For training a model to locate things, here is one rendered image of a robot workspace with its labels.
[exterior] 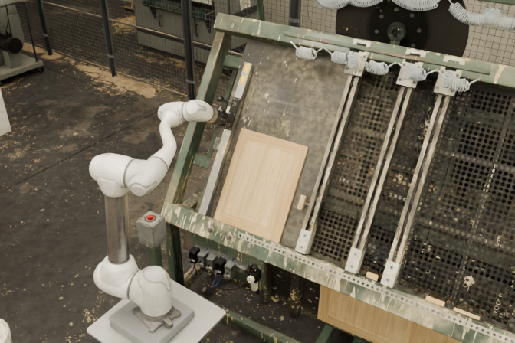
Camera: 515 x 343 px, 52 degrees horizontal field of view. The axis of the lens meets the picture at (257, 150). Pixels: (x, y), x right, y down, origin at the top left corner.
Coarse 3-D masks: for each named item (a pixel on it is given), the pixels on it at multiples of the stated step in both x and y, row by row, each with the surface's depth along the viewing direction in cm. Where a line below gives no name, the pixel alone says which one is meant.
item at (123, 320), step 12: (120, 312) 259; (132, 312) 260; (192, 312) 263; (120, 324) 253; (132, 324) 254; (180, 324) 257; (132, 336) 249; (144, 336) 248; (156, 336) 248; (168, 336) 251
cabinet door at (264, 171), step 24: (240, 144) 310; (264, 144) 303; (288, 144) 297; (240, 168) 308; (264, 168) 302; (288, 168) 296; (240, 192) 306; (264, 192) 300; (288, 192) 294; (216, 216) 310; (240, 216) 304; (264, 216) 298
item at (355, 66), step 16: (352, 64) 274; (352, 80) 282; (352, 96) 280; (352, 112) 286; (336, 128) 283; (336, 144) 280; (336, 160) 285; (320, 176) 282; (320, 192) 281; (320, 208) 283; (304, 224) 282; (304, 240) 281
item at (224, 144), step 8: (248, 72) 311; (240, 80) 313; (248, 80) 313; (240, 88) 312; (240, 96) 311; (240, 104) 312; (232, 128) 312; (224, 136) 312; (232, 136) 314; (224, 144) 312; (224, 152) 311; (216, 160) 312; (224, 160) 313; (216, 168) 312; (216, 176) 311; (208, 184) 312; (216, 184) 313; (208, 192) 312; (208, 200) 311; (200, 208) 313; (208, 208) 312
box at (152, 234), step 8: (144, 216) 306; (160, 216) 306; (136, 224) 304; (144, 224) 300; (152, 224) 299; (160, 224) 304; (144, 232) 303; (152, 232) 299; (160, 232) 306; (144, 240) 307; (152, 240) 303; (160, 240) 309; (152, 248) 307
